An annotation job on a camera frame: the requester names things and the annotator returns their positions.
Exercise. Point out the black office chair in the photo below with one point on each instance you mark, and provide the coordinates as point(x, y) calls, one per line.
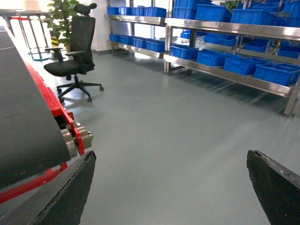
point(82, 32)

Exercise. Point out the green potted plant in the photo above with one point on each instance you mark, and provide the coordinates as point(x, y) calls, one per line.
point(62, 12)

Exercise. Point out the far stainless steel shelf rack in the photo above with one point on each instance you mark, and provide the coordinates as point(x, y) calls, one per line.
point(138, 29)

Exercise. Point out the blue plastic bin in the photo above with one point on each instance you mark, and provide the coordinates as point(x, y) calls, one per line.
point(244, 65)
point(278, 73)
point(214, 58)
point(183, 52)

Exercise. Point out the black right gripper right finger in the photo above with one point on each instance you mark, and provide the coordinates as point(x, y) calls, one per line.
point(277, 188)

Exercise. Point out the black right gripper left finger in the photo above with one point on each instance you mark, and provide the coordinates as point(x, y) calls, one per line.
point(59, 202)

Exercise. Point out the black conveyor belt with red frame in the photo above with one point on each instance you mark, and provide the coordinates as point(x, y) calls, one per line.
point(37, 135)

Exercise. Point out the stainless steel shelf rack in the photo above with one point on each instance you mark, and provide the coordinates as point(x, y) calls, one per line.
point(270, 33)
point(138, 29)

